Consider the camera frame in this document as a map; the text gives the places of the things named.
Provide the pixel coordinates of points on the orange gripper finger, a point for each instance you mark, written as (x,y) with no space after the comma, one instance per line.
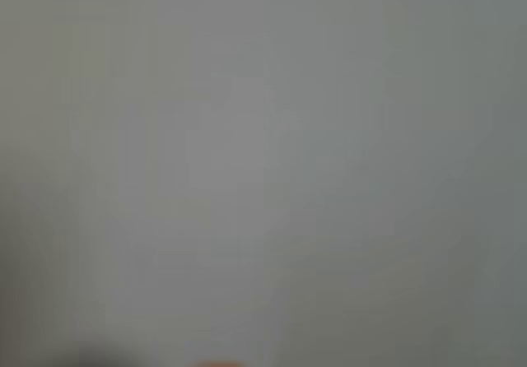
(220,364)

